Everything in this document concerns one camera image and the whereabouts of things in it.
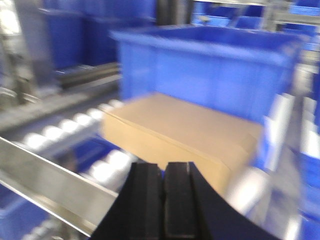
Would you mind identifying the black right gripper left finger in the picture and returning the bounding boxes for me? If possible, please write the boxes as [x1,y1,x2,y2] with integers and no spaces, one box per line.
[91,163,163,240]

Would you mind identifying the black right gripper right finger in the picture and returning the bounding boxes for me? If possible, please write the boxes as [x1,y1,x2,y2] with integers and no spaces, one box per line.
[164,162,265,240]

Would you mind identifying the brown cardboard box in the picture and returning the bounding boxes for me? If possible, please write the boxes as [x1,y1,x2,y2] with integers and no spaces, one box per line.
[102,93,263,195]

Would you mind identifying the blue bin lower right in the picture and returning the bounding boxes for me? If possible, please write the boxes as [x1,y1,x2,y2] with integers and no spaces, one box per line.
[299,153,320,240]

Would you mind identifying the blue bin lower left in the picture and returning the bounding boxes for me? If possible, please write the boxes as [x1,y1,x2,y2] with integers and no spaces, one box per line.
[0,185,48,240]

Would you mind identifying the left white roller track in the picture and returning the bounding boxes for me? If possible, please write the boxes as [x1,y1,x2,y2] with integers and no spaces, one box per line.
[13,99,124,156]

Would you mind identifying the blue bins back left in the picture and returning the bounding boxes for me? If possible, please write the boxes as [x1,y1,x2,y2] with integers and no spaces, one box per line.
[40,0,157,70]

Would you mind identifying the steel shelf front bar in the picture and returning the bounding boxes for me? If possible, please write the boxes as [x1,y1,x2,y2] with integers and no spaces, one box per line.
[0,138,118,237]

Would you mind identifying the blue plastic bin centre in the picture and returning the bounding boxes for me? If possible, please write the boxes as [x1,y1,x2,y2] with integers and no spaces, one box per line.
[110,25,306,124]

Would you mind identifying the middle white roller track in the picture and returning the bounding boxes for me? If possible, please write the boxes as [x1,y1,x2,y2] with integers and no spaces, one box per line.
[81,149,138,193]

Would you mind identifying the white roller track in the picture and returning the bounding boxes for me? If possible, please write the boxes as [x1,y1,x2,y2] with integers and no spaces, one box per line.
[13,99,124,156]
[81,149,138,193]

